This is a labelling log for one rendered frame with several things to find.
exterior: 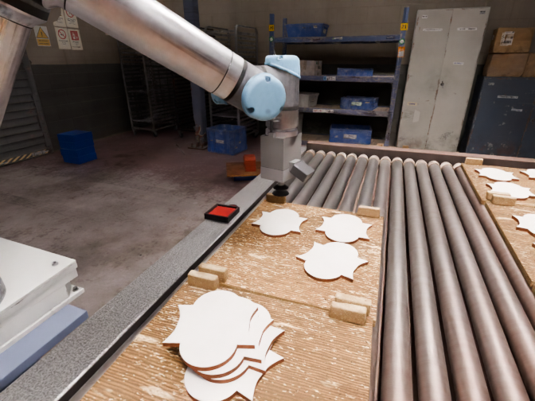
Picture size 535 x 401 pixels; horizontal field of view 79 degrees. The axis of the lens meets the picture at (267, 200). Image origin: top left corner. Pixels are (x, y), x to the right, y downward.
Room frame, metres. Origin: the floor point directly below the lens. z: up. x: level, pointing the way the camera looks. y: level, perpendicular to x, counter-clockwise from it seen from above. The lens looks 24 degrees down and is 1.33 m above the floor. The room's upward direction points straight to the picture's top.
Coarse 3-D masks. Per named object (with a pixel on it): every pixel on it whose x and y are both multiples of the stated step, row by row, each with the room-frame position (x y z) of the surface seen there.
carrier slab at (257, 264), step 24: (312, 216) 0.79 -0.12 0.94; (360, 216) 0.79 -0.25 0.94; (240, 240) 0.67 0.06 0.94; (264, 240) 0.67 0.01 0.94; (288, 240) 0.67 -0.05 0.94; (312, 240) 0.67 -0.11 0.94; (360, 240) 0.67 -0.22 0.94; (216, 264) 0.57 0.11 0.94; (240, 264) 0.57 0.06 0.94; (264, 264) 0.57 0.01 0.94; (288, 264) 0.57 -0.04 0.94; (240, 288) 0.49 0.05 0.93; (264, 288) 0.49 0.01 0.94; (288, 288) 0.49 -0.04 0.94; (312, 288) 0.49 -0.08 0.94; (336, 288) 0.49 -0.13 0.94; (360, 288) 0.49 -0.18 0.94
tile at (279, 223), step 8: (264, 216) 0.78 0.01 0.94; (272, 216) 0.78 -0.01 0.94; (280, 216) 0.78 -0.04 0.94; (288, 216) 0.78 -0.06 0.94; (296, 216) 0.78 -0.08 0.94; (256, 224) 0.73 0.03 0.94; (264, 224) 0.73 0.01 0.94; (272, 224) 0.73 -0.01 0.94; (280, 224) 0.73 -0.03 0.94; (288, 224) 0.73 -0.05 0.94; (296, 224) 0.73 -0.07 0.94; (264, 232) 0.69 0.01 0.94; (272, 232) 0.69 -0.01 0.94; (280, 232) 0.69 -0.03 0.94; (288, 232) 0.69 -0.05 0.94; (296, 232) 0.70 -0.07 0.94
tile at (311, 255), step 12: (312, 252) 0.60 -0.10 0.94; (324, 252) 0.60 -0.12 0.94; (336, 252) 0.60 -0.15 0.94; (348, 252) 0.60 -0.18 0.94; (312, 264) 0.56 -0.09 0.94; (324, 264) 0.56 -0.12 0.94; (336, 264) 0.56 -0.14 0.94; (348, 264) 0.56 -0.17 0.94; (360, 264) 0.56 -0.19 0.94; (312, 276) 0.52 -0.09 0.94; (324, 276) 0.52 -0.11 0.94; (336, 276) 0.52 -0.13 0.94; (348, 276) 0.52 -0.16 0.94
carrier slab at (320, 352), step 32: (192, 288) 0.49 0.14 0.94; (224, 288) 0.49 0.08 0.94; (160, 320) 0.41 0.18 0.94; (288, 320) 0.41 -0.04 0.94; (320, 320) 0.41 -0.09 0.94; (128, 352) 0.35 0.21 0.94; (160, 352) 0.35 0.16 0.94; (288, 352) 0.35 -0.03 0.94; (320, 352) 0.35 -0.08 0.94; (352, 352) 0.35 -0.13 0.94; (96, 384) 0.30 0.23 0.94; (128, 384) 0.30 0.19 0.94; (160, 384) 0.30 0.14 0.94; (288, 384) 0.30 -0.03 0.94; (320, 384) 0.30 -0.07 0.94; (352, 384) 0.30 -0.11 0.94
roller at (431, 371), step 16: (416, 192) 1.02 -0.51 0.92; (416, 208) 0.88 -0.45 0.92; (416, 224) 0.78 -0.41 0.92; (416, 240) 0.70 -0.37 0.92; (416, 256) 0.63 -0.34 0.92; (416, 272) 0.57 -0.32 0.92; (416, 288) 0.52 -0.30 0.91; (432, 288) 0.52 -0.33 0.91; (416, 304) 0.48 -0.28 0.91; (432, 304) 0.47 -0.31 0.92; (416, 320) 0.44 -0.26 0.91; (432, 320) 0.43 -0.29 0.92; (416, 336) 0.41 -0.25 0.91; (432, 336) 0.39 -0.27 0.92; (416, 352) 0.37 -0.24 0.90; (432, 352) 0.36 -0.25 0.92; (416, 368) 0.35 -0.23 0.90; (432, 368) 0.33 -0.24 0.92; (432, 384) 0.31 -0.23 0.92; (448, 384) 0.31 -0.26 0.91; (432, 400) 0.29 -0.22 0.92; (448, 400) 0.29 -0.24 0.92
